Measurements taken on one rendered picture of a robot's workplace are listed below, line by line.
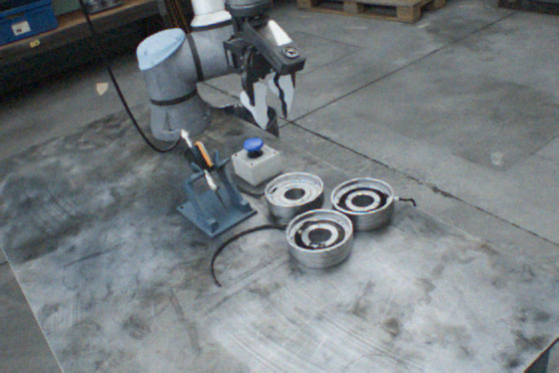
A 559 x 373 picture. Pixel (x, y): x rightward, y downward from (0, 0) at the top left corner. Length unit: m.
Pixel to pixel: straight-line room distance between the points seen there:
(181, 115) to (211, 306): 0.58
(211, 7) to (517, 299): 0.86
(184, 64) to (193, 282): 0.56
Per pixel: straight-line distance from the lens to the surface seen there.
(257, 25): 0.87
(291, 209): 0.94
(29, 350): 2.16
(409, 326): 0.78
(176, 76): 1.27
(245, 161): 1.07
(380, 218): 0.91
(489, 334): 0.77
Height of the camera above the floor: 1.38
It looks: 31 degrees down
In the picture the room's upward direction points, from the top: 11 degrees counter-clockwise
